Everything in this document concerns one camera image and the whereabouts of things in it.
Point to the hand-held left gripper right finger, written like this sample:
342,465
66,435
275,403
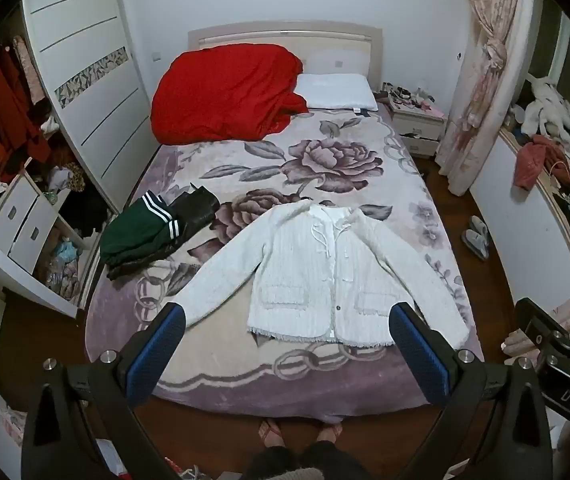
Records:
417,355

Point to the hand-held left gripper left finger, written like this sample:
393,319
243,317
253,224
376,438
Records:
160,347

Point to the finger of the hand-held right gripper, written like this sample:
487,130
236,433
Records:
540,327

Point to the white knit jacket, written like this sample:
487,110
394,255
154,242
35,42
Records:
295,275

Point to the pastel clothes heap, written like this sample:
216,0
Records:
62,265

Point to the red hanging clothes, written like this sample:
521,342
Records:
5,110

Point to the pink floral folded cloth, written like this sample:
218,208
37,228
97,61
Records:
525,342

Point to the grey slipper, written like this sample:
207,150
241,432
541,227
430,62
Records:
479,226
475,246

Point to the person's right foot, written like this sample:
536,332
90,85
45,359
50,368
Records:
330,432

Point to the person's foot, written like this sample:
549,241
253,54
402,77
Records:
271,432
330,432

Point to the green striped pants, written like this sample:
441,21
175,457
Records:
132,232

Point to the person's left foot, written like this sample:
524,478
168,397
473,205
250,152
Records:
271,432

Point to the black leather garment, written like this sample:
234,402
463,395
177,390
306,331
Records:
197,207

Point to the red padded garment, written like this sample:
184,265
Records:
532,160

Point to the leopard print garment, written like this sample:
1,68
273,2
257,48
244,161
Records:
72,177

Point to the white fluffy garment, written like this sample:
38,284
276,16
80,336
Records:
550,110

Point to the white nightstand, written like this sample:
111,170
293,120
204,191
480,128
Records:
417,127

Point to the pink floral curtain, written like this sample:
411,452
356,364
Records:
485,75

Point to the nightstand clutter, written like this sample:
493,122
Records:
410,96

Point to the red quilt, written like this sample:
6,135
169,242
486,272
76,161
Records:
225,95

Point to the white pillow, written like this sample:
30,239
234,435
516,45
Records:
335,91

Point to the white wardrobe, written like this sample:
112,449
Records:
90,35

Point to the beige bed headboard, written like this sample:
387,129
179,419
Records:
325,42

